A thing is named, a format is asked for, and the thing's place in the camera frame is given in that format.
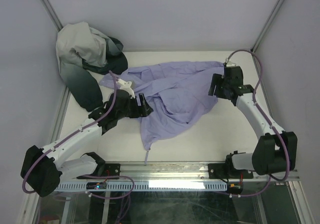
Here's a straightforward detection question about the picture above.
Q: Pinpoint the lavender purple jacket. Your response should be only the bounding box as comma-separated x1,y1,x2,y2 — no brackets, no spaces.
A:
105,61,224,161

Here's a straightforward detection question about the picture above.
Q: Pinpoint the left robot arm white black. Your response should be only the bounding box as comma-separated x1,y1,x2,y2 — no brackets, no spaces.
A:
20,62,225,197

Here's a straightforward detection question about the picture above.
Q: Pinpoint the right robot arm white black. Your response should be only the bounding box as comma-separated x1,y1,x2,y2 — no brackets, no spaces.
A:
106,94,284,177

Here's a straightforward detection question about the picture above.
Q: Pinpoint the grey and dark green jacket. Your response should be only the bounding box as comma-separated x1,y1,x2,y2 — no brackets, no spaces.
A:
55,22,128,112

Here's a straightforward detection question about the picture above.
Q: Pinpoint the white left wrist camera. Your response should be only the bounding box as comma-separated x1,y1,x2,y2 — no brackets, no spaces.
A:
116,78,136,99

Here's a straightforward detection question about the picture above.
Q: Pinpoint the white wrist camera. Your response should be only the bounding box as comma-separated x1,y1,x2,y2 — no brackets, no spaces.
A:
223,58,237,67
116,78,136,99

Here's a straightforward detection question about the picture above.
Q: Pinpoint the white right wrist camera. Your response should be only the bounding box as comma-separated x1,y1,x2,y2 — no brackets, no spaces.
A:
223,58,237,67

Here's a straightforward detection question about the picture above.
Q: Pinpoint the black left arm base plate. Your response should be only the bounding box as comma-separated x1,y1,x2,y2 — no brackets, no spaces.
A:
77,163,121,179

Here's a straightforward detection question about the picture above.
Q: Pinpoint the grey slotted cable duct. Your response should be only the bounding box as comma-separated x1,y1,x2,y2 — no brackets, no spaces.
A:
56,180,227,192

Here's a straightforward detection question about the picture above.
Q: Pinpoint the aluminium mounting rail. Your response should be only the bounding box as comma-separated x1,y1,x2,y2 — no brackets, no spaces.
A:
30,160,300,183

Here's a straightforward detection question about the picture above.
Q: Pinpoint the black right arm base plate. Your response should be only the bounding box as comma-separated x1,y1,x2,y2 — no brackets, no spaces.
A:
207,163,254,180

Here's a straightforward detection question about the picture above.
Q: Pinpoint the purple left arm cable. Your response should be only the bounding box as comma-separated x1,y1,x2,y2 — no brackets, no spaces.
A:
21,70,135,224

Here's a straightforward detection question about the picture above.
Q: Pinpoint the aluminium right corner post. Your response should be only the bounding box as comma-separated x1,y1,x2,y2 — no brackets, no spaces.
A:
250,0,286,52

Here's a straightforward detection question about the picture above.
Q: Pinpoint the aluminium corner post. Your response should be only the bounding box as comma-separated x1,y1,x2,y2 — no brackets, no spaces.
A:
250,0,286,52
40,0,63,32

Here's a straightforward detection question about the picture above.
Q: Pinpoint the aluminium left corner post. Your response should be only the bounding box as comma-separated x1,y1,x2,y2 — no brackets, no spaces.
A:
40,0,63,32

